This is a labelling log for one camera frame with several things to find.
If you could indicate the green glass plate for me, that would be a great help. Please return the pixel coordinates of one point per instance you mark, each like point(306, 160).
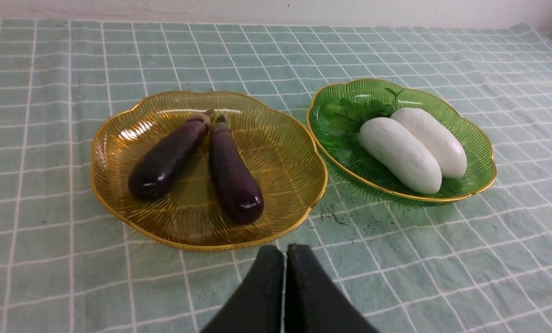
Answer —
point(337, 111)

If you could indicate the white radish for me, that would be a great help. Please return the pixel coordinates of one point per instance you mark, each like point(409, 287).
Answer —
point(402, 153)
point(439, 141)

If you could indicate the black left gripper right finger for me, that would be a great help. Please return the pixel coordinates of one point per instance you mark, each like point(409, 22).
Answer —
point(313, 303)

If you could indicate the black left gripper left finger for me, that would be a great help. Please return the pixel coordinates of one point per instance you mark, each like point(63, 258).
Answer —
point(256, 305)

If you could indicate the amber glass plate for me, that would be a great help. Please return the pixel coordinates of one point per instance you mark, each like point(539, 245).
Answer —
point(277, 149)

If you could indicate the purple eggplant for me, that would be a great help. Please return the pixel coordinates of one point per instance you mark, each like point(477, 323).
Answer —
point(237, 191)
point(155, 173)

